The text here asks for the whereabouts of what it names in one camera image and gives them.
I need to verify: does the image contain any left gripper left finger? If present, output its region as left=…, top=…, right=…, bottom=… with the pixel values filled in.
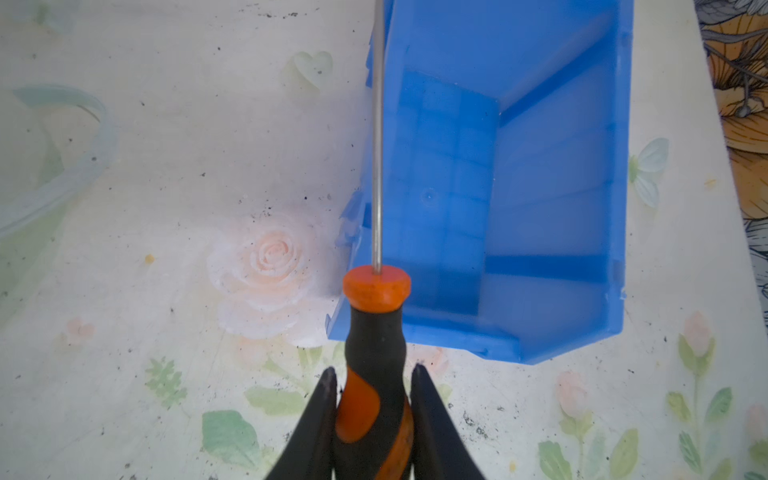
left=265, top=367, right=337, bottom=480

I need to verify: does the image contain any blue plastic storage bin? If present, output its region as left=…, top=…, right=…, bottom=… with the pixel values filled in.
left=325, top=0, right=635, bottom=366

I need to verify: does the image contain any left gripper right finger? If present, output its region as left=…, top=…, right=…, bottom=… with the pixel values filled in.
left=410, top=364, right=484, bottom=480

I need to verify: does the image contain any orange black handled screwdriver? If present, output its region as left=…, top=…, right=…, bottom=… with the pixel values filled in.
left=333, top=1, right=414, bottom=479

